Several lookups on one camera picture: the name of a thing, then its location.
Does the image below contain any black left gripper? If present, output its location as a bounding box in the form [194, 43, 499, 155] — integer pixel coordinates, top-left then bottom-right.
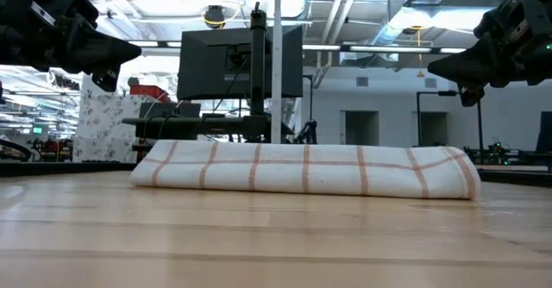
[0, 3, 143, 93]

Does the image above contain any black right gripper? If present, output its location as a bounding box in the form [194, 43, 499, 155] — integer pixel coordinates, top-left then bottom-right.
[426, 20, 552, 108]

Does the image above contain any white towel with red stripes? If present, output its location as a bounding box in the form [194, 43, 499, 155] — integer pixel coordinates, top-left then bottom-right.
[129, 139, 482, 201]

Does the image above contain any red storage bin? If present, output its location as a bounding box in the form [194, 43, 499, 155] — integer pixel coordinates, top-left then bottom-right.
[129, 84, 170, 103]

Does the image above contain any floral patterned cloth cover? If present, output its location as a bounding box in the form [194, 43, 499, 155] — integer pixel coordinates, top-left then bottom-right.
[72, 93, 150, 163]

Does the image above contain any small dark laptop screen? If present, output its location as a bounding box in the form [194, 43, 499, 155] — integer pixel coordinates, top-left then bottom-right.
[138, 102, 203, 119]

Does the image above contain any black chair back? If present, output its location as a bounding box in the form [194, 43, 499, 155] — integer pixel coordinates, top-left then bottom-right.
[536, 110, 552, 153]

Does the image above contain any black computer monitor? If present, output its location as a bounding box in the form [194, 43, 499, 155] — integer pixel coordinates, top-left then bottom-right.
[176, 24, 305, 101]

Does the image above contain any black desk platform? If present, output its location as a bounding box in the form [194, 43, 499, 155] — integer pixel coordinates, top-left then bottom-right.
[122, 114, 294, 142]

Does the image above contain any neighbouring wooden table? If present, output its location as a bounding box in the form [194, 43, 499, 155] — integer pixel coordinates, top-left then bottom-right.
[476, 163, 552, 188]

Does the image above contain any black monitor stand pole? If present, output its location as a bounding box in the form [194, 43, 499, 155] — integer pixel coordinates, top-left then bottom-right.
[249, 1, 268, 117]

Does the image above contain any black metal frame stand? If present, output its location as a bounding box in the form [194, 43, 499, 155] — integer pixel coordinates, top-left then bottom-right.
[416, 89, 484, 164]

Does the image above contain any yellow hanging cord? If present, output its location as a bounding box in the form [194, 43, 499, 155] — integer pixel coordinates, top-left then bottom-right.
[415, 24, 427, 78]

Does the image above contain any black left wrist camera housing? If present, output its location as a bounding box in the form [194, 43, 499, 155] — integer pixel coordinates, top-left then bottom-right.
[41, 0, 101, 26]

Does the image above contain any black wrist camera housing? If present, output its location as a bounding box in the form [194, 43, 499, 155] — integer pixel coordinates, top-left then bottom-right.
[41, 0, 101, 26]
[473, 0, 540, 39]

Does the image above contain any black right wrist camera housing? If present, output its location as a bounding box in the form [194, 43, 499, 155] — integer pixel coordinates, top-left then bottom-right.
[473, 0, 540, 39]

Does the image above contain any black ceiling dome camera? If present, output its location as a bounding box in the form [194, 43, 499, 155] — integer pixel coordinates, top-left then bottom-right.
[204, 3, 227, 29]

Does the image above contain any white vertical post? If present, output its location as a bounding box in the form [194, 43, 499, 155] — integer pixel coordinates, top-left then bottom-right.
[270, 0, 284, 145]

